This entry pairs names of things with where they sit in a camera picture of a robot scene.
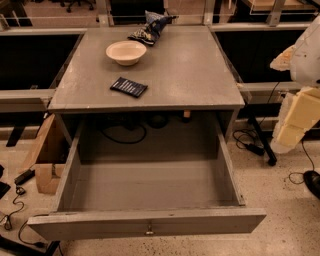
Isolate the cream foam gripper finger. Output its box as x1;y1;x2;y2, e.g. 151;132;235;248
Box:
271;87;320;154
270;45;295;71

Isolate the dark blue rxbar wrapper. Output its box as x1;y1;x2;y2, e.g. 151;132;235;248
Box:
110;77;148;98

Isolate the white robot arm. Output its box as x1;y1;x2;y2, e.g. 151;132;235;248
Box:
270;16;320;154

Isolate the brass drawer knob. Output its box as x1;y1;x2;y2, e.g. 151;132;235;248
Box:
145;224;154;236

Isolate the grey open top drawer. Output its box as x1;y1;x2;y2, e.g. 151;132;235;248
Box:
28;116;266;240

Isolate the black table leg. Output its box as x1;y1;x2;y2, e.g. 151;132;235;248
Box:
248;115;277;166

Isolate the black shoe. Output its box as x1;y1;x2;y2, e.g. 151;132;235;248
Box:
303;171;320;199

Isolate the grey wooden cabinet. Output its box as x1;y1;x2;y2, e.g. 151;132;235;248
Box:
49;25;244;137

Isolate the blue patterned chip bag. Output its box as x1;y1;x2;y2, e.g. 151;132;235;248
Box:
128;11;175;46

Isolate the cream ceramic bowl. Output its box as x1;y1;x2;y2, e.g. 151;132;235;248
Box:
106;40;147;66

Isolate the black office chair base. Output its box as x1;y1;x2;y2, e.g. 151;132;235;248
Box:
58;0;94;13

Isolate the cardboard box on floor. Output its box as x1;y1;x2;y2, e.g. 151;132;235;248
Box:
18;114;69;195

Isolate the black cable right floor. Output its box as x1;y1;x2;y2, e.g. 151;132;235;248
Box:
232;81;281;157

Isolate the black cable floor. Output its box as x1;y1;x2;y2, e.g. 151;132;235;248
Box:
232;81;281;157
0;186;48;249

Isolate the black cable behind drawer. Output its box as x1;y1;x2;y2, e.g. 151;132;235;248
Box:
96;114;148;145

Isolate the black cable left floor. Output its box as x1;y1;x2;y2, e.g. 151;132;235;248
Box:
0;186;48;249

